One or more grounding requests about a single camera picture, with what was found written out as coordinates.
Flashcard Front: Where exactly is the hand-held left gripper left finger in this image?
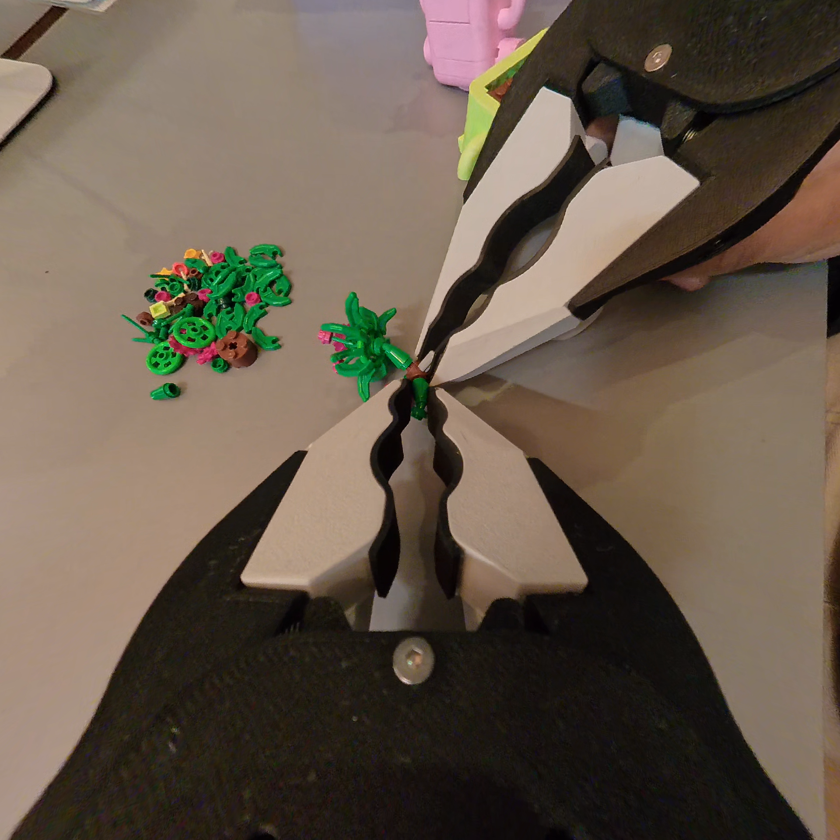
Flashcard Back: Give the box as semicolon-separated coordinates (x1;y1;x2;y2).
239;379;411;631

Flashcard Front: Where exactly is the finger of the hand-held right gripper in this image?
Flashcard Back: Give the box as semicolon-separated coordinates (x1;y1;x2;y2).
416;87;611;361
430;115;702;385

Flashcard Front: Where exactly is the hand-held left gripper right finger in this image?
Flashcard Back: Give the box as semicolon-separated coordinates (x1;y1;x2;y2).
427;384;589;632

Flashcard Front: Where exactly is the green leafy toy plant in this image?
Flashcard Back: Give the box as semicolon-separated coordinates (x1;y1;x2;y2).
320;292;398;403

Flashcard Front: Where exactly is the person's right hand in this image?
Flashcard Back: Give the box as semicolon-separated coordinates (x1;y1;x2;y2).
659;164;840;293

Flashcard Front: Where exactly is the lime toy brick pot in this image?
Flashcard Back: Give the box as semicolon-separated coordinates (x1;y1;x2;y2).
457;28;551;181

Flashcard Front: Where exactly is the pink toy pot with plant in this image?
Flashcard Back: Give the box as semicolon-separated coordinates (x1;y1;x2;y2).
422;0;527;89

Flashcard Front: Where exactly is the pile of small toy pieces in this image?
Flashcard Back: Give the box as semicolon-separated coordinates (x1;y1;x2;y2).
121;243;294;378

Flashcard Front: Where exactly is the white monitor stand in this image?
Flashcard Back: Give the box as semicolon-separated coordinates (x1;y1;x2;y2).
0;58;55;147

